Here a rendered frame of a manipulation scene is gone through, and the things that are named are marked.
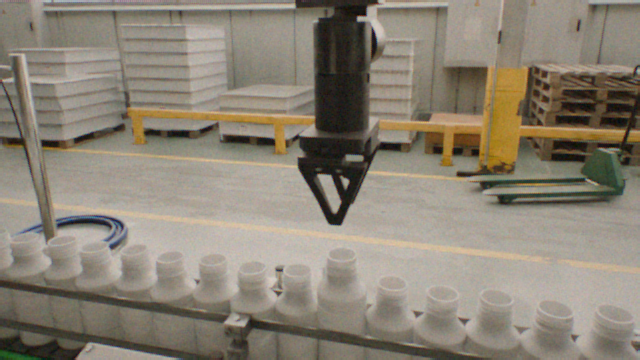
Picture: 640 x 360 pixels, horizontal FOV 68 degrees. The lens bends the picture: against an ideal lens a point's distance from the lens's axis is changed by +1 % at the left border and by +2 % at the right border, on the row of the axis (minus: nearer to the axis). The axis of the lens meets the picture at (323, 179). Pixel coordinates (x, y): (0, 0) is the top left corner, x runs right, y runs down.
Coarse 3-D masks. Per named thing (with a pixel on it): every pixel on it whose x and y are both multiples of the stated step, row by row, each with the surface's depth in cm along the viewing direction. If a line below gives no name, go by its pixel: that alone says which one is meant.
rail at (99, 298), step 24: (24, 288) 66; (48, 288) 65; (168, 312) 60; (192, 312) 59; (216, 312) 59; (72, 336) 66; (96, 336) 65; (312, 336) 56; (336, 336) 55; (360, 336) 54; (576, 336) 55
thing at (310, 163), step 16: (320, 144) 47; (304, 160) 46; (320, 160) 45; (336, 160) 45; (304, 176) 47; (352, 176) 45; (320, 192) 47; (352, 192) 46; (320, 208) 49; (336, 224) 49
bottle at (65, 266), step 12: (60, 240) 68; (72, 240) 68; (60, 252) 65; (72, 252) 67; (60, 264) 66; (72, 264) 67; (48, 276) 66; (60, 276) 66; (72, 276) 66; (72, 288) 66; (48, 300) 68; (60, 300) 67; (72, 300) 67; (60, 312) 67; (72, 312) 67; (60, 324) 68; (72, 324) 68; (72, 348) 69
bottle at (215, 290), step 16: (208, 256) 62; (224, 256) 62; (208, 272) 60; (224, 272) 61; (208, 288) 60; (224, 288) 61; (208, 304) 60; (224, 304) 60; (208, 336) 61; (224, 336) 62; (208, 352) 62; (224, 352) 62
